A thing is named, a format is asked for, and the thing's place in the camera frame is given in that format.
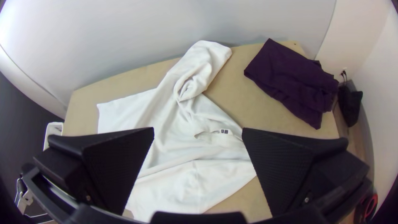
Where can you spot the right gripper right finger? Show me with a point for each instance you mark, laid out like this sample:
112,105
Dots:
286,168

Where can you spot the white t-shirt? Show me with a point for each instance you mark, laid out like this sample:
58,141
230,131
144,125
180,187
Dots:
186,124

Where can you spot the black bag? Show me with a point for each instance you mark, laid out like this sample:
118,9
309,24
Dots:
349,102

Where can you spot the white laundry basket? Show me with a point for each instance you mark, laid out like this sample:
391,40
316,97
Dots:
53,132

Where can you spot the dark t-shirt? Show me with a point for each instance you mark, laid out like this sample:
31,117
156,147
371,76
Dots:
289,77

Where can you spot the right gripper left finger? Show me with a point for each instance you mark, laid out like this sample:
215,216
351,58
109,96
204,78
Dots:
102,168

